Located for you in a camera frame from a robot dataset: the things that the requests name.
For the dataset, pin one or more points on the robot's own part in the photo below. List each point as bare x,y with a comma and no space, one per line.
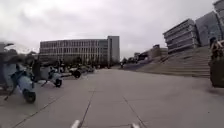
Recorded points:
135,125
75,124

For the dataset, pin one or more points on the tall glass building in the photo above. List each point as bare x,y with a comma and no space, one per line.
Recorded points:
208,26

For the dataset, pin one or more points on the grey paved plaza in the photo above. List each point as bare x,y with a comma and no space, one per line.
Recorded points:
113,96

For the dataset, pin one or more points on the low distant building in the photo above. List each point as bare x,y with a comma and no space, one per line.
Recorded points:
155,52

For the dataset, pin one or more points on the grey layered building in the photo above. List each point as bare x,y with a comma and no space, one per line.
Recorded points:
181,36

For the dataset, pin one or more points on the row of parked bicycles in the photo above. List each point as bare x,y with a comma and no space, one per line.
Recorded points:
26,88

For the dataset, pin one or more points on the person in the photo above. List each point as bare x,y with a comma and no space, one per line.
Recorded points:
216,50

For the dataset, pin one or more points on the long grey building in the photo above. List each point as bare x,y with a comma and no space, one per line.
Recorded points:
80,48

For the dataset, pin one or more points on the wide grey steps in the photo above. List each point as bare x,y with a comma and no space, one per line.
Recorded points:
186,63

